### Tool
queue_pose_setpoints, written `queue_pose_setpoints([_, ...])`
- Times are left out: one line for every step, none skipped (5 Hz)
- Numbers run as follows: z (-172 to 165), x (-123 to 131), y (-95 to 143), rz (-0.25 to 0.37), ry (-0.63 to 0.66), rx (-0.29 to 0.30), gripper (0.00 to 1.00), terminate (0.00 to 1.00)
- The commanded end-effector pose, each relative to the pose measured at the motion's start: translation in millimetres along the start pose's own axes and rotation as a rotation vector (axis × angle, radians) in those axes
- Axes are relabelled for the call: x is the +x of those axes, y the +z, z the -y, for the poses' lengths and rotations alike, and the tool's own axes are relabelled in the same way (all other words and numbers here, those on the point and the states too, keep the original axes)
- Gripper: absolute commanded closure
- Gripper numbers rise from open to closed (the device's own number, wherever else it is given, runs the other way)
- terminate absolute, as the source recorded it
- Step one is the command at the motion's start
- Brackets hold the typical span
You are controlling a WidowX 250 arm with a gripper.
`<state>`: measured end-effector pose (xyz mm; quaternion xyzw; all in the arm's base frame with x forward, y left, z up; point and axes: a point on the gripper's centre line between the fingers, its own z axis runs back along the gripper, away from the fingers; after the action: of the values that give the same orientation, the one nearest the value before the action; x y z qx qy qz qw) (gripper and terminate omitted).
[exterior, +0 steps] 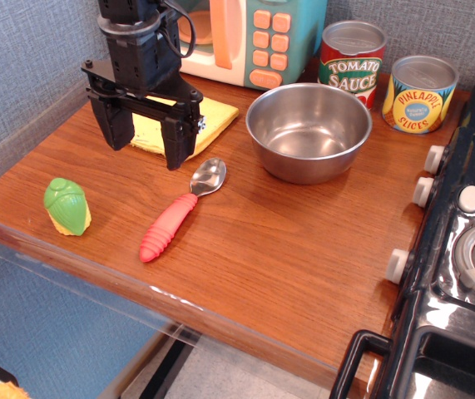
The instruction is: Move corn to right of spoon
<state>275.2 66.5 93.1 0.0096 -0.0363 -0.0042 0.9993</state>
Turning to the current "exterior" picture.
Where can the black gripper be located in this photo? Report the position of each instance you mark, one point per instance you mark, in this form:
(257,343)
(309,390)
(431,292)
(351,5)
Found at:
(142,76)

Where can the green yellow toy corn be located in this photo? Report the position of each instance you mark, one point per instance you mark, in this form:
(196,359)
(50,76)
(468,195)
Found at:
(66,204)

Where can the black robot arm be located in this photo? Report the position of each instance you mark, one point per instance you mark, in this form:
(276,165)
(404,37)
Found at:
(127,10)

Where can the yellow folded cloth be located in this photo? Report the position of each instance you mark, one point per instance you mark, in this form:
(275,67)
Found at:
(218,116)

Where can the teal toy microwave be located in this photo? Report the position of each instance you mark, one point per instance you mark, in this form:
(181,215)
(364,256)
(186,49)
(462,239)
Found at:
(255,44)

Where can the stainless steel bowl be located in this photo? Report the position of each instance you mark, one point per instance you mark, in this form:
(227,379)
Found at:
(307,133)

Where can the tomato sauce can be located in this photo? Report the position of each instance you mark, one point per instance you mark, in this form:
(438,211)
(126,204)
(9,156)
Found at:
(351,58)

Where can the pineapple slices can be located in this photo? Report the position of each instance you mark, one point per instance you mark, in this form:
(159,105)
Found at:
(420,90)

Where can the white stove knob middle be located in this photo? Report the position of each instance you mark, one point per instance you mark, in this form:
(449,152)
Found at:
(422,191)

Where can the white stove knob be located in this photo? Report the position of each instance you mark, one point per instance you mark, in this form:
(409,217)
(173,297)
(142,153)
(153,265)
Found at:
(433,159)
(396,265)
(422,191)

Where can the white stove knob front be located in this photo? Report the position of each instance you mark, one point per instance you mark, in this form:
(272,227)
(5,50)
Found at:
(396,265)

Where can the white stove knob rear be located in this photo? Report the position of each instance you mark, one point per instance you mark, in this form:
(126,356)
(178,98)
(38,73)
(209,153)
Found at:
(433,159)

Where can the orange fuzzy object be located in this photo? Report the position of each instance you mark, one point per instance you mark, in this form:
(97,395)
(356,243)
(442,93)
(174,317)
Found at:
(9,390)

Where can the black toy stove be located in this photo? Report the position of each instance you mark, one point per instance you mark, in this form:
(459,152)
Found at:
(431,351)

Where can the red handled metal spoon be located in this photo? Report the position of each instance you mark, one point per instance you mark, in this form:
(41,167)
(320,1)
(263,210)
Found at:
(207,179)

